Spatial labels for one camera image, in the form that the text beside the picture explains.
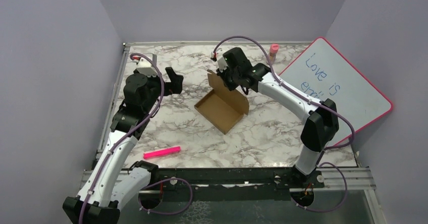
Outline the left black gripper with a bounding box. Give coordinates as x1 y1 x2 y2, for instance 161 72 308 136
143 67 183 112

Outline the pink-capped small bottle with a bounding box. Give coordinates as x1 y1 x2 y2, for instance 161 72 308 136
269 44 280 64

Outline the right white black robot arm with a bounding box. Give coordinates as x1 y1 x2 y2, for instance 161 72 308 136
210 47 339 187

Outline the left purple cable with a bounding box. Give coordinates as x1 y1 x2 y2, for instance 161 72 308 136
78 52 194 224

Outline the pink-framed whiteboard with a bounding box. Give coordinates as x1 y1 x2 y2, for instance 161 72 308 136
280 37 393 146

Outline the pink rectangular stick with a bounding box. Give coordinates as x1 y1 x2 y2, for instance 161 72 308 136
143 146 181 159

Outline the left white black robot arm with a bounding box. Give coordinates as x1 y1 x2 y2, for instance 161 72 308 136
63 52 184 223

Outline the brown cardboard box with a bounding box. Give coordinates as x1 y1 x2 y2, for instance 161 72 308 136
194 70 249 134

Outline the aluminium front frame rail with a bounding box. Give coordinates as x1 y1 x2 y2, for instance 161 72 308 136
70 167 389 224

